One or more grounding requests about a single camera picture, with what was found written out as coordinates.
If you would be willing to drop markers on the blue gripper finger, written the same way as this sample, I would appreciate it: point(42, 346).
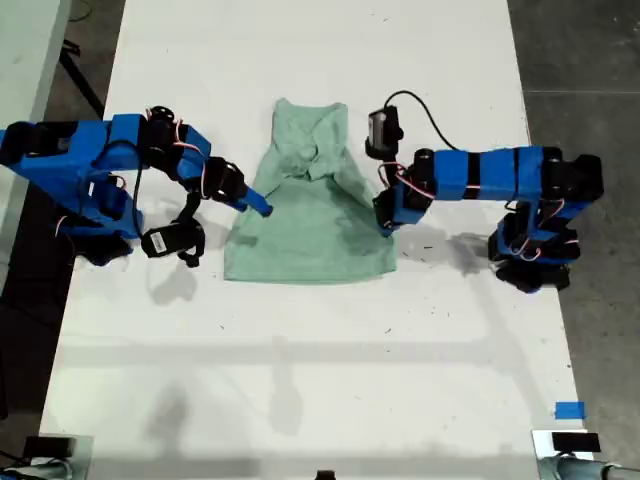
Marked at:
point(259, 204)
point(389, 230)

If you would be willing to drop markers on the pale green T-shirt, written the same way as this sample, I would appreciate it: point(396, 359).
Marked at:
point(310, 240)

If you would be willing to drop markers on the blue and black arm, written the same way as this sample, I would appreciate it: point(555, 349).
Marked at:
point(90, 150)
point(500, 170)

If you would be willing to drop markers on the black stand leg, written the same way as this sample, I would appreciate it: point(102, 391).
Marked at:
point(77, 75)

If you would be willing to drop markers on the pale grey side table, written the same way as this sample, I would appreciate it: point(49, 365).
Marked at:
point(25, 65)

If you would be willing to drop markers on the small black block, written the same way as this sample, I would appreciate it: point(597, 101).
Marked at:
point(325, 475)

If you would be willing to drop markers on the short blue tape strip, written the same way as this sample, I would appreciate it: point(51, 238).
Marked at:
point(570, 410)

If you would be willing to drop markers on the shiny metal plate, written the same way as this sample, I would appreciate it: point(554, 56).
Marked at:
point(542, 445)
point(82, 465)

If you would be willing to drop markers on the small black box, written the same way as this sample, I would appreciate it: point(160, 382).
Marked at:
point(575, 441)
point(47, 446)

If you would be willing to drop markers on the grey metal tube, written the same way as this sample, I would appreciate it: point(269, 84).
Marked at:
point(580, 470)

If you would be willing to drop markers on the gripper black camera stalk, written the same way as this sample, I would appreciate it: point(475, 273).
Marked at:
point(189, 210)
point(390, 165)

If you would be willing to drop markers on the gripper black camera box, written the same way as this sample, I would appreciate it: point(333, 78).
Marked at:
point(380, 130)
point(160, 242)

